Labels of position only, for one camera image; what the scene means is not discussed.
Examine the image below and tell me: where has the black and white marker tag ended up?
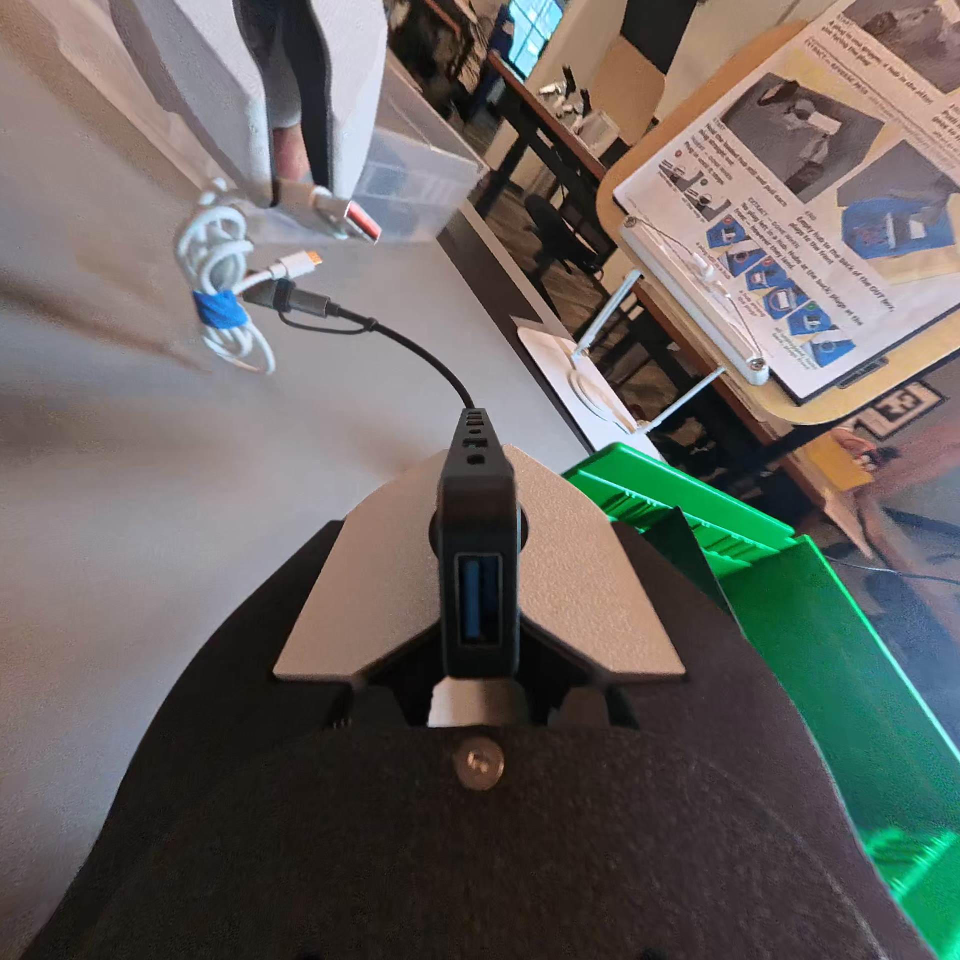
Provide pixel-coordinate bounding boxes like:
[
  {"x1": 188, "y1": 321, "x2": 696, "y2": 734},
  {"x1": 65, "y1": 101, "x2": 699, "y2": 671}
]
[{"x1": 855, "y1": 381, "x2": 945, "y2": 440}]

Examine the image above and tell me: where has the metal stand rod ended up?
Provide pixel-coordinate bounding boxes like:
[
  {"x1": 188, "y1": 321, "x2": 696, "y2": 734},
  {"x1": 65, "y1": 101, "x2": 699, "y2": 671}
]
[
  {"x1": 643, "y1": 365, "x2": 729, "y2": 434},
  {"x1": 572, "y1": 268, "x2": 646, "y2": 363}
]

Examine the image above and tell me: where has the black chair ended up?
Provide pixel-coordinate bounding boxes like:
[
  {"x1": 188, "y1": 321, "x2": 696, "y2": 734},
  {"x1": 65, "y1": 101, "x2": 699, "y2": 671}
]
[{"x1": 523, "y1": 193, "x2": 601, "y2": 282}]

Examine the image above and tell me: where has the dark table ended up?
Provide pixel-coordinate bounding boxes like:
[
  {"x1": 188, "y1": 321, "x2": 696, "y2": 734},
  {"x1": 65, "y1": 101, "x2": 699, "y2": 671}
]
[{"x1": 480, "y1": 48, "x2": 624, "y2": 226}]

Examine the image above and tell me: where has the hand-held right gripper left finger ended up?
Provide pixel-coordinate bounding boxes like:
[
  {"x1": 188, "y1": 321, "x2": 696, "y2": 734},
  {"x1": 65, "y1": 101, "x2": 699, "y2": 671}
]
[{"x1": 273, "y1": 448, "x2": 481, "y2": 729}]

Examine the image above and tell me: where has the green plastic bin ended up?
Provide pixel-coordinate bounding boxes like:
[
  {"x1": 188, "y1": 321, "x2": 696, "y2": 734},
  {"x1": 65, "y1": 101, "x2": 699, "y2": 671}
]
[{"x1": 561, "y1": 441, "x2": 960, "y2": 960}]

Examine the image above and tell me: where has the white usb cable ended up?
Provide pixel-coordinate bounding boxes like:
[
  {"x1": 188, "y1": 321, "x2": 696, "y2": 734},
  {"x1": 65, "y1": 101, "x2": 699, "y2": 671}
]
[{"x1": 175, "y1": 178, "x2": 385, "y2": 376}]

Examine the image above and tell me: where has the bright window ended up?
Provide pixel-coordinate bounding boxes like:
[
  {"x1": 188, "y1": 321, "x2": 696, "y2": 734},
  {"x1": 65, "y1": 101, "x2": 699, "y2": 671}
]
[{"x1": 501, "y1": 0, "x2": 565, "y2": 67}]

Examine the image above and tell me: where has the printed instruction sheet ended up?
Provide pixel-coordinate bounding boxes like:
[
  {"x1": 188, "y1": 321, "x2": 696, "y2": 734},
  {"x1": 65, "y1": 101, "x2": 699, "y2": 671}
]
[{"x1": 613, "y1": 0, "x2": 960, "y2": 402}]

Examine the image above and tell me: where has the white document clip bar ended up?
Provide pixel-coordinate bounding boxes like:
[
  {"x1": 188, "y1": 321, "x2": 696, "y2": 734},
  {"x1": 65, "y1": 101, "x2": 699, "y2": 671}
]
[{"x1": 621, "y1": 216, "x2": 772, "y2": 387}]

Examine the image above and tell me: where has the black hub cable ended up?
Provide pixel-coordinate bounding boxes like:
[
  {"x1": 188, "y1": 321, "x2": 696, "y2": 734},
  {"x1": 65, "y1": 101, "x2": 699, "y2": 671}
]
[{"x1": 240, "y1": 279, "x2": 478, "y2": 415}]

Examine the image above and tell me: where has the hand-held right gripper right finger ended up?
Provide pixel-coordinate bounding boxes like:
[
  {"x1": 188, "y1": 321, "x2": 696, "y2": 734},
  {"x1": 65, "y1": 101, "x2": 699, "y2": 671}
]
[{"x1": 480, "y1": 442, "x2": 688, "y2": 729}]

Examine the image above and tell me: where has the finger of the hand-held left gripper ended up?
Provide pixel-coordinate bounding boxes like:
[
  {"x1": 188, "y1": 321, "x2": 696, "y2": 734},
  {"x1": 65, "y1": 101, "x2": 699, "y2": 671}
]
[
  {"x1": 108, "y1": 0, "x2": 285, "y2": 209},
  {"x1": 285, "y1": 0, "x2": 390, "y2": 205}
]

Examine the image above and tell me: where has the black usb hub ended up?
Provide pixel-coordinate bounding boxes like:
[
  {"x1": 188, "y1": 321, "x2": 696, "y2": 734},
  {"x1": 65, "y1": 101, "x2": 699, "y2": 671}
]
[{"x1": 430, "y1": 407, "x2": 524, "y2": 682}]

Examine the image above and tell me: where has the clear plastic box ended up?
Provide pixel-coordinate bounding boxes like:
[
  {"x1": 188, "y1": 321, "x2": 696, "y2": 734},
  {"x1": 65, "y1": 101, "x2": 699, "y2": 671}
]
[{"x1": 348, "y1": 45, "x2": 490, "y2": 245}]

